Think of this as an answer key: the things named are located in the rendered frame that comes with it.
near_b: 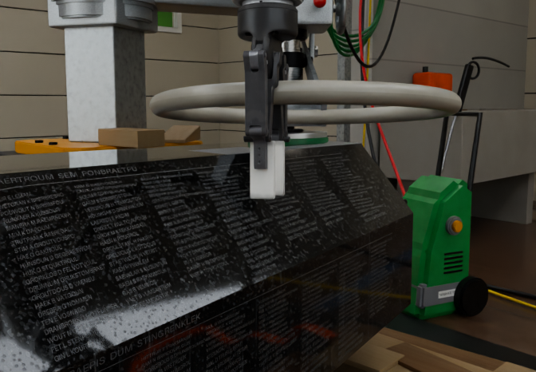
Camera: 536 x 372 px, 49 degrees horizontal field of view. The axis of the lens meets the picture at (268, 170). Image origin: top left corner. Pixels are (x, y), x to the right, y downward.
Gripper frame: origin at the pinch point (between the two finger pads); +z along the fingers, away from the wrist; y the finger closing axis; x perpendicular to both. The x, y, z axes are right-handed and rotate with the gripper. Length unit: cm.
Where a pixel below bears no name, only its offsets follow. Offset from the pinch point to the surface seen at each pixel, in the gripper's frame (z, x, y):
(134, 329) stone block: 22.8, 20.5, 3.4
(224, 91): -10.0, 5.4, -0.8
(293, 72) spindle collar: -22, 14, 82
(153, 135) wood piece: -6, 58, 88
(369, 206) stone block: 11, -7, 67
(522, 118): -21, -87, 370
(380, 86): -10.4, -13.7, 3.0
